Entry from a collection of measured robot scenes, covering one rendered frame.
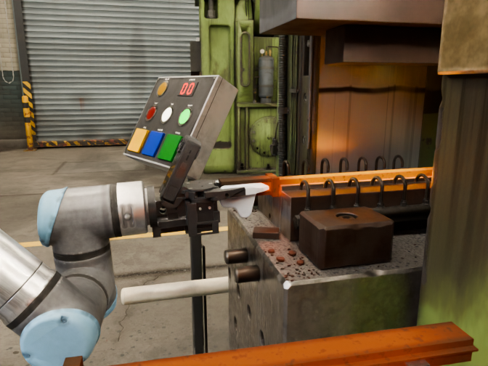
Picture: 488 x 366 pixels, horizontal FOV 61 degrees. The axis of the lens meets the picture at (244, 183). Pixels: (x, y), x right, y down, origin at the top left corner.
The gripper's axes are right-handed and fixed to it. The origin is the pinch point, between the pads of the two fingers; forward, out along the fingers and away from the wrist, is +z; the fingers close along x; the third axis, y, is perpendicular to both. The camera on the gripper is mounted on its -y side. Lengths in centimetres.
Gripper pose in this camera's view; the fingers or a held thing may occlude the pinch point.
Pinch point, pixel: (260, 183)
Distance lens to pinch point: 75.3
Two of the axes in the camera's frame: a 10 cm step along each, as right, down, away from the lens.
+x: 2.4, 2.2, -9.4
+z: 9.7, -1.0, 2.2
